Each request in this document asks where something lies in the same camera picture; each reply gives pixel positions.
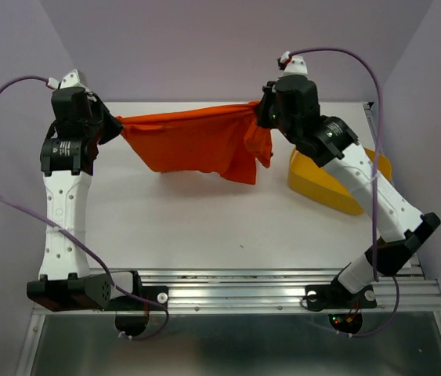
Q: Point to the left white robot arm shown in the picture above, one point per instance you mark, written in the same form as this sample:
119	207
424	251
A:
65	282

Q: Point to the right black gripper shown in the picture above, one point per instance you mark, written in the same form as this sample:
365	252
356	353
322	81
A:
270	95

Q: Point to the aluminium rail frame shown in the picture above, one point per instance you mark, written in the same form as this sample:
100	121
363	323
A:
237	261

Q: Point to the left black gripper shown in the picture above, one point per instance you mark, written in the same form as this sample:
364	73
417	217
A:
115	124

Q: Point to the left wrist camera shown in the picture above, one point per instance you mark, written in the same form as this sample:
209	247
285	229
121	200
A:
74	78

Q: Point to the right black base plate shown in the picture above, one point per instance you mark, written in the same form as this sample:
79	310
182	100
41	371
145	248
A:
322	299

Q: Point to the yellow plastic basket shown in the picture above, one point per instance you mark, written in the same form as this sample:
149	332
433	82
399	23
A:
341	185

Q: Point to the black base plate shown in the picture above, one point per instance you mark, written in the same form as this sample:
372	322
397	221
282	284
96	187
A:
124	303
322	299

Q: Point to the orange t shirt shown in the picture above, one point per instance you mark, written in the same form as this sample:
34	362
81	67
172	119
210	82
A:
222	139

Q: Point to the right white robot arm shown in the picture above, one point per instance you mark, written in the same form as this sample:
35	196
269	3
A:
399	229

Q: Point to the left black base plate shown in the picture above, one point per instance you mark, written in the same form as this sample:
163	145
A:
124	303

